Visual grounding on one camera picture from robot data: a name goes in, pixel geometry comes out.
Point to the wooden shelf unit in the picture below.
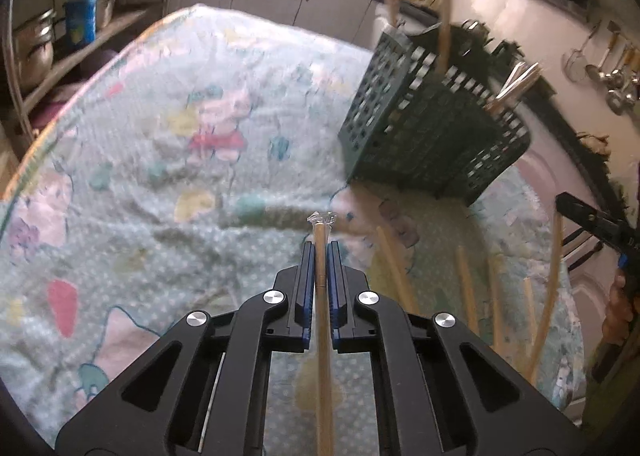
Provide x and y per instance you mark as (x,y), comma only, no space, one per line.
(114,19)

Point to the blue canister on shelf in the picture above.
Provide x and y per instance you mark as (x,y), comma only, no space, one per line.
(80,23)

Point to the floral Hello Kitty tablecloth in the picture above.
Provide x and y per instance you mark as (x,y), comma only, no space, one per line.
(181,177)

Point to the hanging ladle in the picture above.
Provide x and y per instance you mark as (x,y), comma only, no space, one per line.
(595,71)

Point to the steel pot on shelf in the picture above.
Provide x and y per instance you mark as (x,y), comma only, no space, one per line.
(33,50)

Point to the right hand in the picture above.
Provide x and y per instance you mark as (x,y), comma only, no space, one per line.
(619,312)

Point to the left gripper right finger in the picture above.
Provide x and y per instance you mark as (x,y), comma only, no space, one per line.
(438,388)

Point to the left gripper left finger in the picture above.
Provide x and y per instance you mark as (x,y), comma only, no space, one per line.
(201,389)

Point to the hanging strainer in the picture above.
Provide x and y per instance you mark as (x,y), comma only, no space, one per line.
(573,62)

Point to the dark green utensil basket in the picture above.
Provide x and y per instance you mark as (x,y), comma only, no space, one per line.
(416,129)

